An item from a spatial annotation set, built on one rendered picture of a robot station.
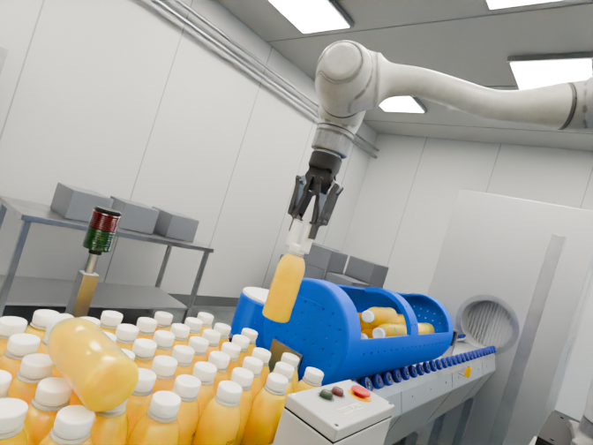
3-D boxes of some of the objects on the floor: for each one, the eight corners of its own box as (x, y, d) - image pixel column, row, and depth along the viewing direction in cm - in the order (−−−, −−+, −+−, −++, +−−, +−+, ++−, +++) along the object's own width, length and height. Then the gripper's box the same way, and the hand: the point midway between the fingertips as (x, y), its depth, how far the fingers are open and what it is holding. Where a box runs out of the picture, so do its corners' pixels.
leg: (448, 490, 251) (476, 398, 251) (446, 493, 247) (475, 399, 247) (439, 484, 255) (468, 394, 255) (437, 487, 250) (465, 395, 251)
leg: (428, 476, 260) (455, 388, 260) (425, 478, 256) (453, 388, 256) (420, 471, 264) (446, 383, 264) (416, 473, 259) (444, 384, 260)
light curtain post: (468, 561, 193) (566, 237, 194) (464, 568, 188) (566, 236, 189) (455, 552, 197) (552, 235, 198) (452, 558, 192) (551, 233, 193)
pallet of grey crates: (363, 355, 500) (390, 267, 501) (329, 359, 439) (360, 260, 440) (296, 319, 578) (319, 244, 579) (258, 319, 517) (285, 234, 518)
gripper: (364, 164, 88) (333, 262, 88) (311, 155, 99) (282, 243, 99) (348, 153, 82) (313, 258, 82) (292, 145, 93) (262, 237, 93)
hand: (301, 237), depth 90 cm, fingers closed on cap, 4 cm apart
